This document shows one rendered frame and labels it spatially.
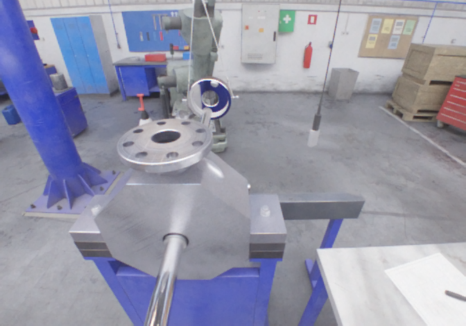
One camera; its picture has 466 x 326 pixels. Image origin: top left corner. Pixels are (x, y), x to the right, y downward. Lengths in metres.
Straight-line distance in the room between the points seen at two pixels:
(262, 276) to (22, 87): 2.26
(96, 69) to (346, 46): 5.90
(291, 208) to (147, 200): 0.81
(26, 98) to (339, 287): 2.51
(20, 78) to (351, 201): 2.55
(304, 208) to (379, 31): 5.69
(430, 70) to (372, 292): 4.65
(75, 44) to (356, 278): 6.27
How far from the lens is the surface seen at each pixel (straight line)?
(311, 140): 1.64
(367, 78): 6.73
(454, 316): 1.16
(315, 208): 1.30
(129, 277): 1.10
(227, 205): 0.65
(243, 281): 1.04
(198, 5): 2.18
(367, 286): 1.05
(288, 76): 6.00
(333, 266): 1.04
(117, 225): 0.79
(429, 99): 5.54
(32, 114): 2.54
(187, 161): 0.55
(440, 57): 5.37
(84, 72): 6.41
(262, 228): 0.77
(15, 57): 2.44
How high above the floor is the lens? 1.71
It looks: 32 degrees down
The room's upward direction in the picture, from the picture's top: straight up
